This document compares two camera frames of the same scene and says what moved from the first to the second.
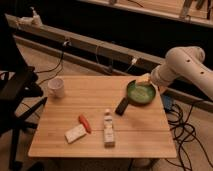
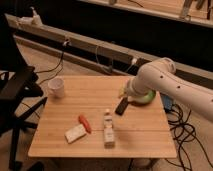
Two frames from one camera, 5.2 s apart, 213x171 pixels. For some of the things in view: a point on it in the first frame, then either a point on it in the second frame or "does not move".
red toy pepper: [84, 122] does not move
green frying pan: [138, 94] does not move
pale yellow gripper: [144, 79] to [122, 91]
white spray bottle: [36, 21] does not move
